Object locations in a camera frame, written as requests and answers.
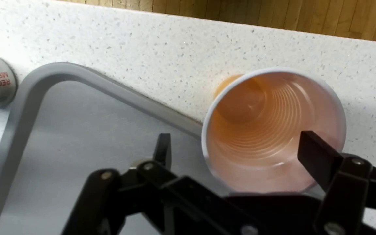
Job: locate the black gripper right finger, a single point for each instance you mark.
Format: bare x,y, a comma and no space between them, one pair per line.
345,187

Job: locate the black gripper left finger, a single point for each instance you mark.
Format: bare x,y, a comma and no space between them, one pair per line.
110,204

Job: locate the orange plastic cup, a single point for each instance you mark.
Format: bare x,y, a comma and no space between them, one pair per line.
257,131

